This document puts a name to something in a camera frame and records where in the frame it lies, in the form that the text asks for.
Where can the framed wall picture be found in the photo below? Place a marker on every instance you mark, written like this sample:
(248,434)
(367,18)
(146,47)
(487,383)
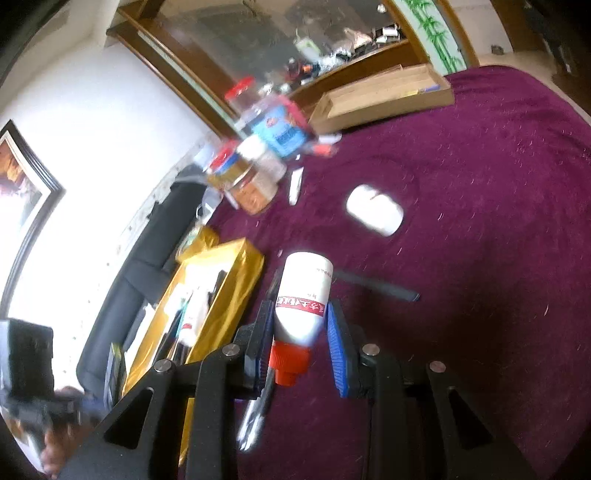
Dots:
(18,170)

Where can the person's left hand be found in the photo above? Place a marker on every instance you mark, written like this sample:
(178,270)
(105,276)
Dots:
(57,450)

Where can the red white small packet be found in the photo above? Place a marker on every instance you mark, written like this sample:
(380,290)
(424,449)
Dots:
(327,145)

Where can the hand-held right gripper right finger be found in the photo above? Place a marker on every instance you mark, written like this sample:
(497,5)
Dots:
(337,350)

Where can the black padded seat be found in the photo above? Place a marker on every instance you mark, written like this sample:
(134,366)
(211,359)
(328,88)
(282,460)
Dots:
(120,295)

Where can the clear jar blue label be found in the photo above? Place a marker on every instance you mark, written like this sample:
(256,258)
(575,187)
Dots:
(279,131)

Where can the purple blanket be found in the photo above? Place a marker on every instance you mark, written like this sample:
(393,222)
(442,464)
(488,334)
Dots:
(485,230)

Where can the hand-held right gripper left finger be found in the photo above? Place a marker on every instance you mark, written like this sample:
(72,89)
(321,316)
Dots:
(264,332)

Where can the white bottle red cap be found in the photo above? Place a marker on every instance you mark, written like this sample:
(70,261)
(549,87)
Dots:
(302,295)

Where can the wooden mirror frame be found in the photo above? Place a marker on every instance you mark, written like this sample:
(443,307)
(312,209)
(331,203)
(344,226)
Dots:
(175,76)

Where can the gold box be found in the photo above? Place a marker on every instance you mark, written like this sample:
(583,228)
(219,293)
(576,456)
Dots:
(231,277)

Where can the bamboo painting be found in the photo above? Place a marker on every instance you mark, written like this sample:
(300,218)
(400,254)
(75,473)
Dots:
(434,32)

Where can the amber jar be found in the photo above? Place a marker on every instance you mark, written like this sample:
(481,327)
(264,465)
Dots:
(249,189)

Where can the small white tube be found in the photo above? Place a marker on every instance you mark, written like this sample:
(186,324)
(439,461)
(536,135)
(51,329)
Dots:
(295,187)

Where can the clear jar red lid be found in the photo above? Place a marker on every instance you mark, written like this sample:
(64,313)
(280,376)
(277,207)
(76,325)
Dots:
(241,94)

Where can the long cardboard box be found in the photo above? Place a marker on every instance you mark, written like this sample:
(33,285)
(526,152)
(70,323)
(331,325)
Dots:
(383,108)

